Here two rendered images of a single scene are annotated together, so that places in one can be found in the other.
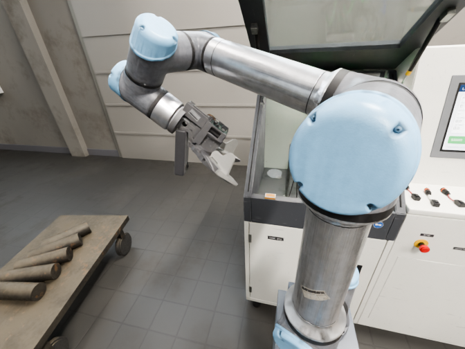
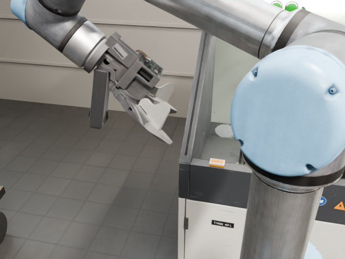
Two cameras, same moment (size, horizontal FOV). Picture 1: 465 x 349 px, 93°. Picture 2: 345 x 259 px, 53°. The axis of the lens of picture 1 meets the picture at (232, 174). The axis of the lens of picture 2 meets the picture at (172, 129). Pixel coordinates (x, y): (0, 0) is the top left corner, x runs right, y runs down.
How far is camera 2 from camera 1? 0.11 m
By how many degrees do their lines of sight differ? 2
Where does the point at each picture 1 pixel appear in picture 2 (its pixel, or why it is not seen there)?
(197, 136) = (122, 79)
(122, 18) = not seen: outside the picture
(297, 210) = not seen: hidden behind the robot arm
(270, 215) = (216, 190)
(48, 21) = not seen: outside the picture
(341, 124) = (280, 82)
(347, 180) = (286, 139)
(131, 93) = (41, 20)
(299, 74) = (252, 12)
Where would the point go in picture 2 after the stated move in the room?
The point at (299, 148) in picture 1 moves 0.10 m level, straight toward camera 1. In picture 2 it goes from (240, 104) to (223, 158)
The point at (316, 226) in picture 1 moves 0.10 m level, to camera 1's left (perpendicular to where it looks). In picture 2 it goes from (261, 191) to (176, 193)
